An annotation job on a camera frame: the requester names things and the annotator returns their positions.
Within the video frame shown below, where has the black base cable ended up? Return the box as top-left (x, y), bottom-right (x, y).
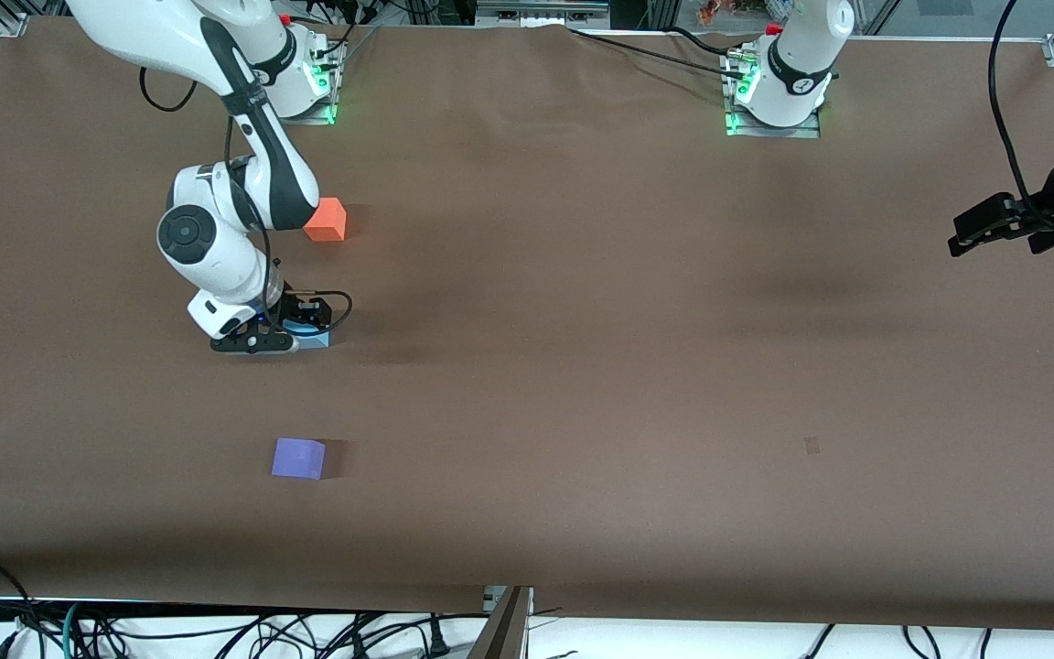
top-left (669, 26), bottom-right (740, 54)
top-left (568, 27), bottom-right (737, 76)

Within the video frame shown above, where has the orange foam block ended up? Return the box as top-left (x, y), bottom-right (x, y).
top-left (303, 197), bottom-right (348, 243)

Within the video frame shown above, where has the long black arm cable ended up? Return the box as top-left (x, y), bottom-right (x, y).
top-left (989, 0), bottom-right (1054, 225)
top-left (139, 66), bottom-right (200, 113)

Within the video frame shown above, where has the long black left arm cable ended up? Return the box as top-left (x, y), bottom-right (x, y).
top-left (989, 0), bottom-right (1054, 225)

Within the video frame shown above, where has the long black right arm cable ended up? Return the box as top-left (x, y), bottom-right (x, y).
top-left (139, 66), bottom-right (200, 113)

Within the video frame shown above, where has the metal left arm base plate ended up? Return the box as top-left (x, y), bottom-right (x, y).
top-left (721, 50), bottom-right (823, 140)

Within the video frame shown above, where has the purple foam block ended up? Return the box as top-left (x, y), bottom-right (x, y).
top-left (271, 438), bottom-right (327, 481)

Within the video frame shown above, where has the black cable with plug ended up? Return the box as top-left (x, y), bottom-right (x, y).
top-left (344, 611), bottom-right (491, 656)

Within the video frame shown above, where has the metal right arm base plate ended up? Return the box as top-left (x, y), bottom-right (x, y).
top-left (289, 37), bottom-right (345, 126)

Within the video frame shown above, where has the brown paper table cover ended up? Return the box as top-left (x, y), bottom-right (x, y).
top-left (0, 16), bottom-right (1054, 632)

